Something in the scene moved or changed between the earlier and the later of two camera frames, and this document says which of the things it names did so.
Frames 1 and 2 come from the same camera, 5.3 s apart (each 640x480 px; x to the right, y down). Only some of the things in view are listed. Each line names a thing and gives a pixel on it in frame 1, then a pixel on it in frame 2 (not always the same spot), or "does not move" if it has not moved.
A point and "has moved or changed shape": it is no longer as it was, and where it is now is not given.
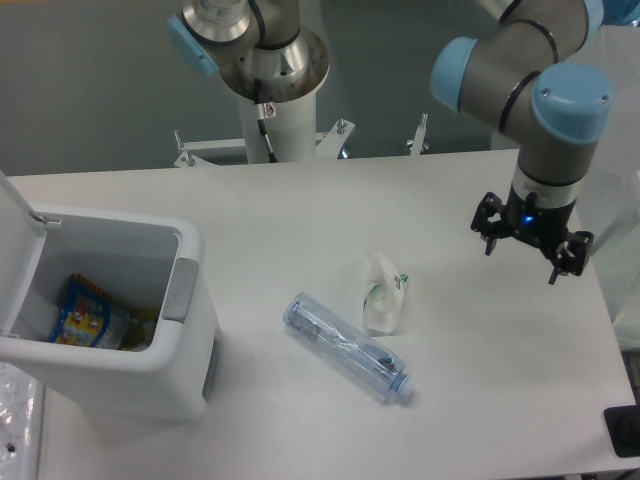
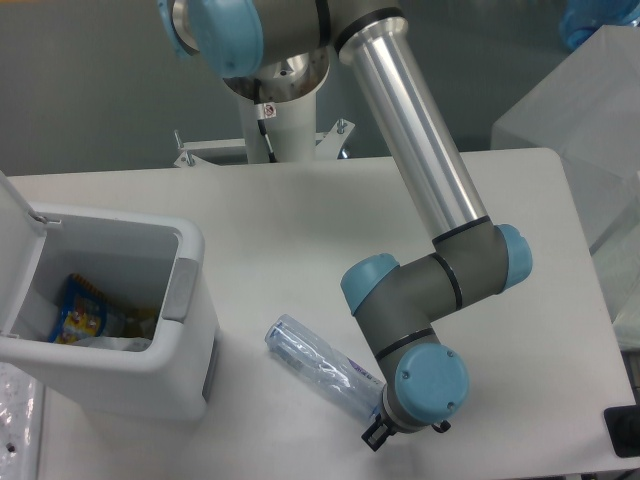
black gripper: [543, 226] to [397, 419]
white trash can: [148, 263] does not move
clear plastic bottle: [348, 348] to [332, 373]
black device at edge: [623, 425] does not move
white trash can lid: [22, 235] does not move
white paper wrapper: [382, 287] has moved or changed shape
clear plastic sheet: [22, 423] does not move
